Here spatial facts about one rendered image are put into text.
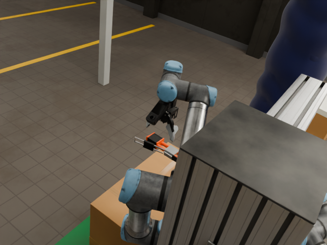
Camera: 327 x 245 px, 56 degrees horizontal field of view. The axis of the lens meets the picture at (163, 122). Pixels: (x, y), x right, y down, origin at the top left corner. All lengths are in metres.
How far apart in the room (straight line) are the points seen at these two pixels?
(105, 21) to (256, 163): 3.94
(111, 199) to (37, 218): 0.86
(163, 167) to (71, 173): 1.08
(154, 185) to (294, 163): 0.50
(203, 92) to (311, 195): 0.67
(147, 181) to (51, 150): 2.68
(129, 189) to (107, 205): 1.37
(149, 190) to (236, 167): 0.48
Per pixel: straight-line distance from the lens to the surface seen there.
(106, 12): 4.36
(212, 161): 0.56
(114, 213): 2.32
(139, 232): 1.34
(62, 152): 3.58
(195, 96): 1.14
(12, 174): 3.43
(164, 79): 1.16
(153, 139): 1.89
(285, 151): 0.65
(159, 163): 2.71
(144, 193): 1.00
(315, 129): 3.37
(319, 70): 1.26
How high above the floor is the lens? 2.39
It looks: 35 degrees down
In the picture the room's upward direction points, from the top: 10 degrees clockwise
